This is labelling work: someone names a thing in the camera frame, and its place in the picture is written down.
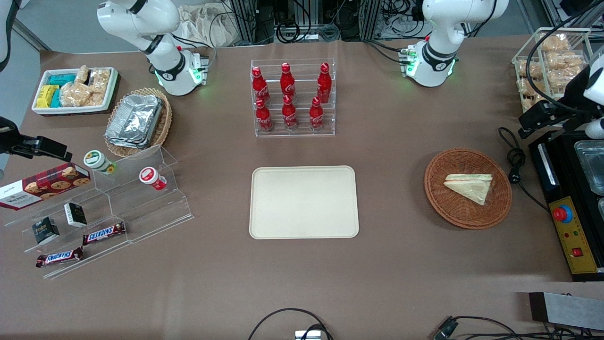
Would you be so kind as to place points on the round brown wicker basket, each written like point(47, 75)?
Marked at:
point(453, 208)

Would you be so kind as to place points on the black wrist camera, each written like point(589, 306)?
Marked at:
point(538, 115)
point(49, 147)

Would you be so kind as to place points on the green lid yogurt cup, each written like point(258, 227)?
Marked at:
point(96, 160)

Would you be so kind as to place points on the clear acrylic bottle rack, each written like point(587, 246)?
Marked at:
point(302, 133)

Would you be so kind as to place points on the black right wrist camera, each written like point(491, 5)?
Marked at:
point(49, 147)

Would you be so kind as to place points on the red cola bottle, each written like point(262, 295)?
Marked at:
point(324, 85)
point(289, 115)
point(259, 87)
point(316, 117)
point(287, 82)
point(264, 118)

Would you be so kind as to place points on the teal snack packet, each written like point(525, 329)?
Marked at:
point(61, 79)

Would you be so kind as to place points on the silver foil container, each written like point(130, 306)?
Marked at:
point(134, 118)
point(125, 144)

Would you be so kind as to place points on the steel pan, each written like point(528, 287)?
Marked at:
point(593, 167)

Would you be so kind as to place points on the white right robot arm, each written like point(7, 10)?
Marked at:
point(165, 66)

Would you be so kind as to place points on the white rectangular snack tray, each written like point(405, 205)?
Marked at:
point(71, 110)

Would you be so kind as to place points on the small silver device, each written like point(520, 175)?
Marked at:
point(307, 335)

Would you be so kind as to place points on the yellow snack packet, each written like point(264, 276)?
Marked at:
point(46, 97)

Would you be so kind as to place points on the beige cloth bag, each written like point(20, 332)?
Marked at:
point(207, 23)

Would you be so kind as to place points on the beige plastic tray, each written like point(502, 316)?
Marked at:
point(304, 202)

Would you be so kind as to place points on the small black carton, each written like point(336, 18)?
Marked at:
point(75, 215)
point(45, 230)

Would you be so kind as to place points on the rice cracker bag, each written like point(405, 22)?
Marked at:
point(75, 94)
point(100, 79)
point(82, 74)

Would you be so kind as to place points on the bagged fried snack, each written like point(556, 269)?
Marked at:
point(561, 68)
point(531, 70)
point(527, 87)
point(556, 43)

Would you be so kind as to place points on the oval light wicker basket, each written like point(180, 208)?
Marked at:
point(164, 125)

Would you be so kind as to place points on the grey metal bar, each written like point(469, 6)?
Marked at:
point(566, 309)

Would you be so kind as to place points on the red tartan cookie box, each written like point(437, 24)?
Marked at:
point(42, 186)

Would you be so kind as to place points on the red lid yogurt cup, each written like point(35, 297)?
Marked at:
point(150, 176)

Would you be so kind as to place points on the black machine with red button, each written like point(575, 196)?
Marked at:
point(573, 241)

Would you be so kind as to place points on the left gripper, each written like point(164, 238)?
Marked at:
point(564, 118)

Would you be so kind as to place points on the clear acrylic step display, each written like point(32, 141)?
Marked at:
point(141, 212)

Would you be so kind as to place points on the aluminium frame post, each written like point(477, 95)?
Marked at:
point(245, 19)
point(370, 19)

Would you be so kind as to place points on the snickers chocolate bar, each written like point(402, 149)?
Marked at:
point(59, 257)
point(104, 233)

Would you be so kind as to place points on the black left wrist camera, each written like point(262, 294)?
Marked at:
point(538, 115)

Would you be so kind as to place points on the triangular sandwich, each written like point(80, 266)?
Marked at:
point(472, 186)

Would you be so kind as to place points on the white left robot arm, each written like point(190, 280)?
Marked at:
point(439, 47)

